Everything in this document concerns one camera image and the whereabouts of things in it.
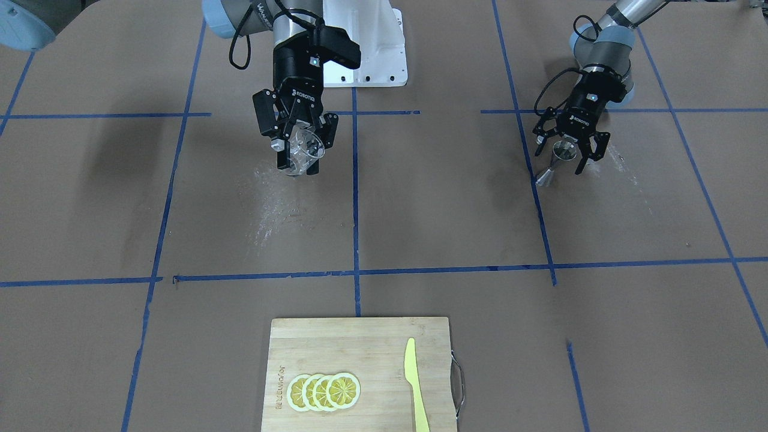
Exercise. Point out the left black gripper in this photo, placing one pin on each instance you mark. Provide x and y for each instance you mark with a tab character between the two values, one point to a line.
581	115

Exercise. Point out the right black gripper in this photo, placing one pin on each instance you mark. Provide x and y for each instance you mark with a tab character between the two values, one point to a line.
292	77

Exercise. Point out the steel jigger measuring cup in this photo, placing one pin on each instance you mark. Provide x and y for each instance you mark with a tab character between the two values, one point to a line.
563	151

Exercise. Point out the clear glass cup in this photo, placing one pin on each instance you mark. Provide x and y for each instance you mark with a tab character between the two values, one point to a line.
306	148

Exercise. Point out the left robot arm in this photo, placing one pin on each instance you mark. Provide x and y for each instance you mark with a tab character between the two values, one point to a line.
602	49

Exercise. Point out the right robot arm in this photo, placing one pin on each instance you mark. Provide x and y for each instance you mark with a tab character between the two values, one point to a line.
32	25

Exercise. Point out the yellow plastic knife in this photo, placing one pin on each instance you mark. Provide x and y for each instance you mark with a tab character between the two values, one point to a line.
412	377

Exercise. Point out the lemon slice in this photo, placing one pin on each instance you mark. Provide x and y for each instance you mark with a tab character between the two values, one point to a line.
295	396
343	390
320	399
307	392

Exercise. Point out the lemon slice front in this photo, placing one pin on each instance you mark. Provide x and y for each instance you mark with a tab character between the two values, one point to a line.
343	390

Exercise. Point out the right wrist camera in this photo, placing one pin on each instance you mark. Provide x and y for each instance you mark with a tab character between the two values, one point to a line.
329	43

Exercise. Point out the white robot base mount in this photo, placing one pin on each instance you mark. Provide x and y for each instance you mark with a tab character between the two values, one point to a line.
378	29

